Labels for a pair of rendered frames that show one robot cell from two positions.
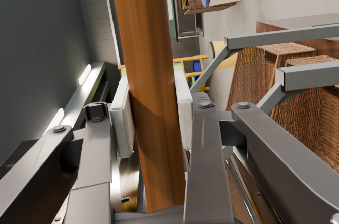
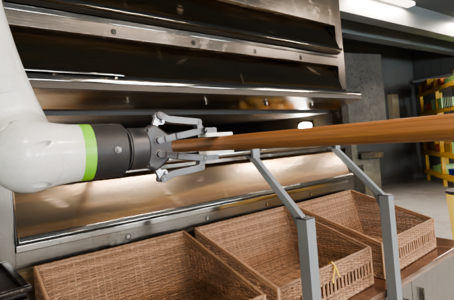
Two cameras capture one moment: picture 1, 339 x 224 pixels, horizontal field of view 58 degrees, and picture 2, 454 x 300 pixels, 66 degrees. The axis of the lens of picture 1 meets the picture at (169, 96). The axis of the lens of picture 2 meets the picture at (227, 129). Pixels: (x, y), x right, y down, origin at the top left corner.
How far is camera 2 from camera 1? 59 cm
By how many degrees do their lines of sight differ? 33
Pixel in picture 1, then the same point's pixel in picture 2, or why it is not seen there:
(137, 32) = (226, 140)
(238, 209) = (254, 186)
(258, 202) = (259, 203)
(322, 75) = (304, 244)
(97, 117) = (203, 130)
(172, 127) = (210, 148)
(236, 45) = (382, 203)
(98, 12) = not seen: outside the picture
